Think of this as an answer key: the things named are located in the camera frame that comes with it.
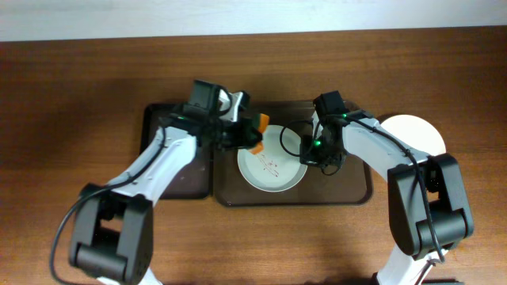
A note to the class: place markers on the large brown serving tray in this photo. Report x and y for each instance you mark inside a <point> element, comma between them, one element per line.
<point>352,185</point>

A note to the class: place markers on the pale grey stained plate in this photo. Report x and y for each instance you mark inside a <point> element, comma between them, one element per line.
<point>273,169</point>

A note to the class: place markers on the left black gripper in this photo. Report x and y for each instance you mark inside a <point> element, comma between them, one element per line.
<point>245,132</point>

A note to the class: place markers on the cream plate with red stain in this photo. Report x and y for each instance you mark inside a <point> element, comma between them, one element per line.
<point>416,132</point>

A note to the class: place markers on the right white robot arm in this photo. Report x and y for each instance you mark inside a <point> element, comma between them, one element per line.
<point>428,208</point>

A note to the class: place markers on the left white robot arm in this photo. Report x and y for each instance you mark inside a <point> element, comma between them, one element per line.
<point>113,235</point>

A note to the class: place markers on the small black tray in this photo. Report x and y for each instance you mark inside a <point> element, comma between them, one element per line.
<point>194,181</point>

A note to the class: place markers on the green and orange sponge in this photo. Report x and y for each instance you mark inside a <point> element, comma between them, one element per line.
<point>260,123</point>

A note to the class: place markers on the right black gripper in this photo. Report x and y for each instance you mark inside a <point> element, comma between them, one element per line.
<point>313,154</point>

